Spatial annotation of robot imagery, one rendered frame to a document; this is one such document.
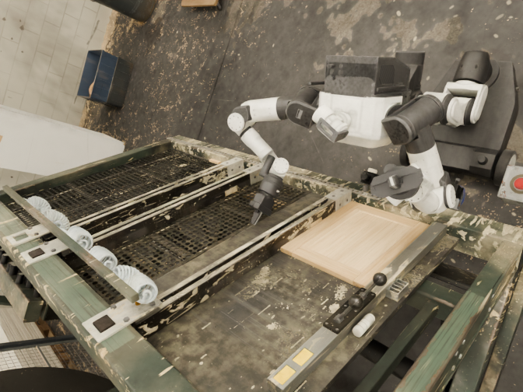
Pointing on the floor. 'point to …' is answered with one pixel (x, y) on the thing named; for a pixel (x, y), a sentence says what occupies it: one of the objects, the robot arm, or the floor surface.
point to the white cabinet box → (49, 143)
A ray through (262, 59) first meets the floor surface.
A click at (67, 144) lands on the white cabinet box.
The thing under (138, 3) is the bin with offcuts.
